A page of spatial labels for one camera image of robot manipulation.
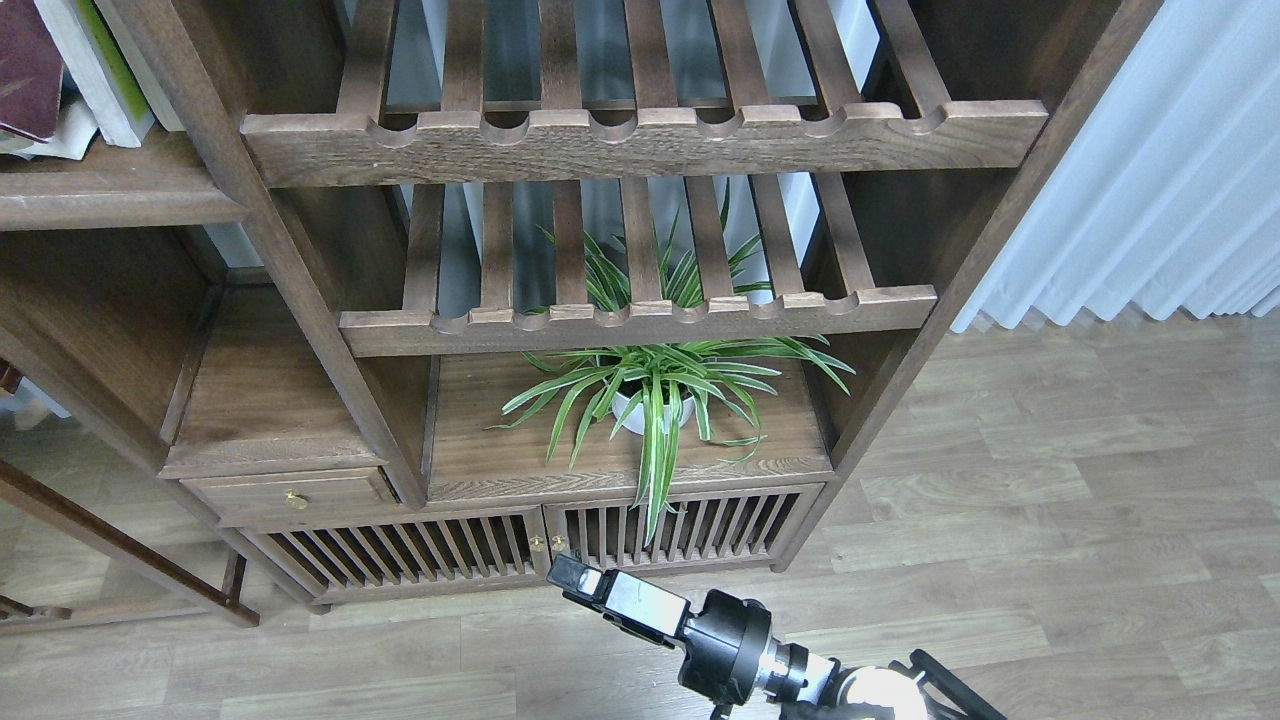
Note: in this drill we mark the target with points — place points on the brass drawer knob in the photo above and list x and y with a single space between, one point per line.
295 500

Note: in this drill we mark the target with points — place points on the maroon book white characters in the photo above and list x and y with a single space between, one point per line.
31 71

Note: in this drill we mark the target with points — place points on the white pleated curtain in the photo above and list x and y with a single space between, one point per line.
1168 199

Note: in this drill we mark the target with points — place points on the dark wooden bookshelf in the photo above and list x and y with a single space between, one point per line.
328 280

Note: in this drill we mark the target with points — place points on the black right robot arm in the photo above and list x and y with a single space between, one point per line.
923 689

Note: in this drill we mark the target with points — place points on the yellow green cover book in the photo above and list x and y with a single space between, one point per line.
100 72

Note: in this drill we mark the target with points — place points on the green spider plant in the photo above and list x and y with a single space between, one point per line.
580 385

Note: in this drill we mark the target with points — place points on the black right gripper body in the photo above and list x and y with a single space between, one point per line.
728 645

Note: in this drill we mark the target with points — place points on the white plant pot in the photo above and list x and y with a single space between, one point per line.
629 408

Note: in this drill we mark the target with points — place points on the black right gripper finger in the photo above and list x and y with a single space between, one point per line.
580 582

